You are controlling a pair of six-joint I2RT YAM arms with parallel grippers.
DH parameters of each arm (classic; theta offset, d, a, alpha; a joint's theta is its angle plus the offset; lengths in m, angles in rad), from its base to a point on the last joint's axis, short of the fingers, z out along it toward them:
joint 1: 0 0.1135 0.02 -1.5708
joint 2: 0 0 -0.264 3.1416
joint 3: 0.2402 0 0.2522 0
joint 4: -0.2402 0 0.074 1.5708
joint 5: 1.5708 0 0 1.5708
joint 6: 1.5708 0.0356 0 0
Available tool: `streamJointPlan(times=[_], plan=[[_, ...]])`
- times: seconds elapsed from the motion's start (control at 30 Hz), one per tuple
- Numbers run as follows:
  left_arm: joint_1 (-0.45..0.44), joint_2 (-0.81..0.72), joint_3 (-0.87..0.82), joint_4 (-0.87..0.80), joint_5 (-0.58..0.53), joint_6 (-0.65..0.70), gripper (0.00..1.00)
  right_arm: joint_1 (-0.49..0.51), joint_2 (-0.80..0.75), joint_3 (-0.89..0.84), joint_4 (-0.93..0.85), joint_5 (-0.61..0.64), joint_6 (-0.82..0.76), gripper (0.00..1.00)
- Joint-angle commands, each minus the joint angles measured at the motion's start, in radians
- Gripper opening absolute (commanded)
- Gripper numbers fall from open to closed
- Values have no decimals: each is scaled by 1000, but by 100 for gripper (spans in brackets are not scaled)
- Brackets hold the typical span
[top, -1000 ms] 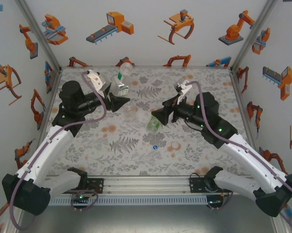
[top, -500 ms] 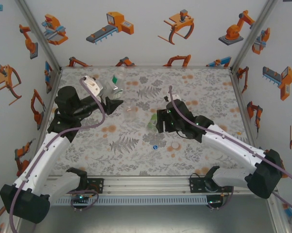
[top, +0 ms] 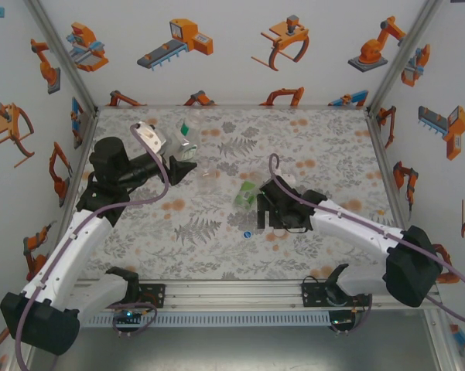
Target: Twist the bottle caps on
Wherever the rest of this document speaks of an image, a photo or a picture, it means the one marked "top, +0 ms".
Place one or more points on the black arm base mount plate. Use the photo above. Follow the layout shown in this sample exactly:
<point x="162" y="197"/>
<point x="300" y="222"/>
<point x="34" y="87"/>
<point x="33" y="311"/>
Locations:
<point x="154" y="295"/>
<point x="311" y="295"/>

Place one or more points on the clear unlabelled plastic bottle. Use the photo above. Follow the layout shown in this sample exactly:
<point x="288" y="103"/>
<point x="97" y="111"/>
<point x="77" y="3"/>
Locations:
<point x="209" y="179"/>

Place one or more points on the blue Pocari Sweat cap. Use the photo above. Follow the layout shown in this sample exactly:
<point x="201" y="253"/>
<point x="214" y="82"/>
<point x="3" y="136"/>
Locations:
<point x="247" y="234"/>

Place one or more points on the small circuit board green light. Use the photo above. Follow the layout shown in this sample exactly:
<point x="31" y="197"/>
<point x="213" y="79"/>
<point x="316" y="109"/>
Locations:
<point x="340" y="320"/>
<point x="125" y="315"/>

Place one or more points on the clear bottle dark green label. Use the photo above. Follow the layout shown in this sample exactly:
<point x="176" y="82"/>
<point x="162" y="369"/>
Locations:
<point x="185" y="148"/>

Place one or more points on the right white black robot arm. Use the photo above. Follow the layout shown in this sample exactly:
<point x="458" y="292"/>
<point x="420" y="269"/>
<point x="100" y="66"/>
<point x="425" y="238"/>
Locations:
<point x="356" y="228"/>

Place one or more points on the green plastic wrapper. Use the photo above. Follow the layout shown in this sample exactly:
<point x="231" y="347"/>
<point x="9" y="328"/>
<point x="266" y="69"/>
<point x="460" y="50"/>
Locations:
<point x="247" y="195"/>

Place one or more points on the aluminium frame post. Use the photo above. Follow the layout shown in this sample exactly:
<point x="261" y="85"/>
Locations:
<point x="62" y="54"/>
<point x="406" y="50"/>

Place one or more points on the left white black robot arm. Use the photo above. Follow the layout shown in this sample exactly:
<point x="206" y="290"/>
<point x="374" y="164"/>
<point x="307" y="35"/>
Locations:
<point x="73" y="247"/>

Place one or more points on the aluminium table side rail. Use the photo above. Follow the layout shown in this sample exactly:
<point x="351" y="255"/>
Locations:
<point x="83" y="154"/>
<point x="388" y="174"/>

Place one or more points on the long aluminium base rail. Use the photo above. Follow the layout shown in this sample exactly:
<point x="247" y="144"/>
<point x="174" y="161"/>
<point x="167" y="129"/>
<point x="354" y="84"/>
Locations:
<point x="232" y="295"/>

